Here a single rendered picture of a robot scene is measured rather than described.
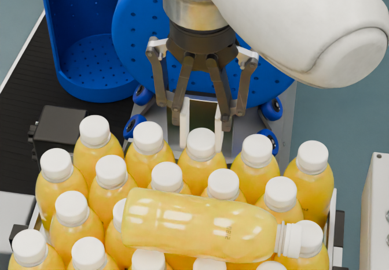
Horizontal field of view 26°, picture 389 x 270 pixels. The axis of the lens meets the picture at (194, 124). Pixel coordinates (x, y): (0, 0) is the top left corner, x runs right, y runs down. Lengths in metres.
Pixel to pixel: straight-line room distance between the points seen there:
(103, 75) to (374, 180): 1.50
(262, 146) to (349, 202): 1.34
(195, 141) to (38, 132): 0.27
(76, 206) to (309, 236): 0.29
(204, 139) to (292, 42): 0.42
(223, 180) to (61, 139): 0.29
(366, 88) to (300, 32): 2.01
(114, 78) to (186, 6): 1.60
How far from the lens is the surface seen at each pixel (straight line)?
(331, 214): 1.19
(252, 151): 1.09
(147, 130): 1.11
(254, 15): 0.73
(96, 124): 1.12
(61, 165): 1.09
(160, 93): 1.03
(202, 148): 1.09
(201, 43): 0.92
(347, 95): 2.67
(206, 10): 0.88
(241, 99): 1.02
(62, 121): 1.27
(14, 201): 1.37
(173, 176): 1.06
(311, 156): 1.09
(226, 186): 1.05
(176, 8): 0.89
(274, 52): 0.72
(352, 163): 2.50
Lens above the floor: 1.96
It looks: 50 degrees down
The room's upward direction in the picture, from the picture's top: straight up
